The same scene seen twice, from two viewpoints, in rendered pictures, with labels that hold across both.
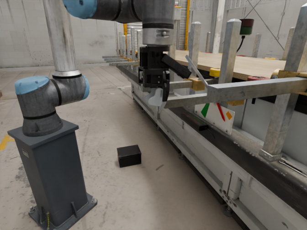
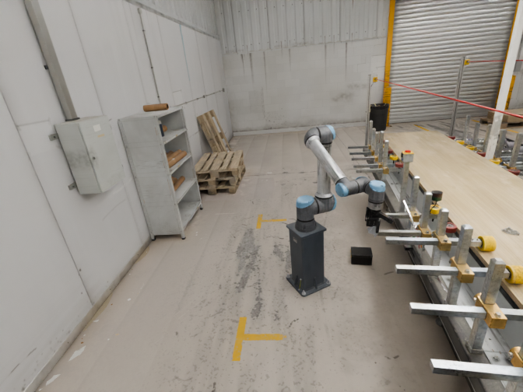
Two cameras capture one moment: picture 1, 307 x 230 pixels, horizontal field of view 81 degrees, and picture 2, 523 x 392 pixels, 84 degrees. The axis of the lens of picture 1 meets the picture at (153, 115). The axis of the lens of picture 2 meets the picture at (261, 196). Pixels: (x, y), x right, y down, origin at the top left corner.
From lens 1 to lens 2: 1.45 m
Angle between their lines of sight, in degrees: 30
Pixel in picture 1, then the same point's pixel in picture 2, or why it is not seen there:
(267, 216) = not seen: hidden behind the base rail
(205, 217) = (416, 320)
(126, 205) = (352, 292)
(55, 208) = (305, 277)
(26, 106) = (301, 214)
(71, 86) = (325, 204)
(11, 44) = (248, 105)
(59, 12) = not seen: hidden behind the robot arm
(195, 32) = (415, 183)
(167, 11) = (379, 197)
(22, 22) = (261, 80)
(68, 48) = (328, 181)
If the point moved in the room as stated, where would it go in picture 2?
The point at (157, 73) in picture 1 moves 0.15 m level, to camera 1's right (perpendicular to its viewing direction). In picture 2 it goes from (373, 220) to (399, 225)
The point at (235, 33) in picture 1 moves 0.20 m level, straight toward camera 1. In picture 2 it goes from (427, 200) to (410, 211)
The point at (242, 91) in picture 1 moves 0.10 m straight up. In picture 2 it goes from (398, 241) to (400, 225)
